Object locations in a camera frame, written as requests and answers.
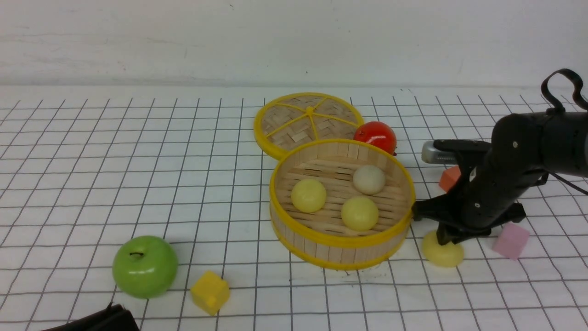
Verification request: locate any pink cube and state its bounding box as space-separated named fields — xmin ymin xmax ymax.
xmin=492 ymin=223 xmax=531 ymax=260

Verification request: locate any orange cube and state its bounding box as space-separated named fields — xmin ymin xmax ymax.
xmin=438 ymin=165 xmax=461 ymax=193

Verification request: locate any beige bun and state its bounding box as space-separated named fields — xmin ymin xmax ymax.
xmin=352 ymin=164 xmax=386 ymax=195

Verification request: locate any bamboo steamer tray yellow rim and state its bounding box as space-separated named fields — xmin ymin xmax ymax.
xmin=269 ymin=139 xmax=416 ymax=270

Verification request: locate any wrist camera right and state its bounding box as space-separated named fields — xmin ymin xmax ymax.
xmin=421 ymin=139 xmax=493 ymax=184

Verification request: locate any red tomato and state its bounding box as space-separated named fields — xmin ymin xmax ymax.
xmin=353 ymin=121 xmax=397 ymax=156

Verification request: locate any yellow bun front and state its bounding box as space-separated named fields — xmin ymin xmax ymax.
xmin=341 ymin=196 xmax=379 ymax=231

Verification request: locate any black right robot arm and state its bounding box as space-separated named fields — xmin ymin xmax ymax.
xmin=412 ymin=68 xmax=588 ymax=245

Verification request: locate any yellow cube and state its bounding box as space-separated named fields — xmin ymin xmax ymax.
xmin=190 ymin=270 xmax=230 ymax=316

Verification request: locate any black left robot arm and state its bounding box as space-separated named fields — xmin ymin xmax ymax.
xmin=50 ymin=302 xmax=139 ymax=331

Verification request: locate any green apple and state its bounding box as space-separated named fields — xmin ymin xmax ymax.
xmin=112 ymin=235 xmax=179 ymax=299

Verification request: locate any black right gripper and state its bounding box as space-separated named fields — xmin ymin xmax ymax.
xmin=412 ymin=152 xmax=547 ymax=245

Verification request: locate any bamboo steamer lid yellow rim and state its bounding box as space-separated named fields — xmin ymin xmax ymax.
xmin=253 ymin=92 xmax=364 ymax=160

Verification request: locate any yellow bun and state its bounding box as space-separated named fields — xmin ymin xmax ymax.
xmin=290 ymin=178 xmax=327 ymax=213
xmin=422 ymin=231 xmax=464 ymax=268
xmin=341 ymin=196 xmax=379 ymax=231

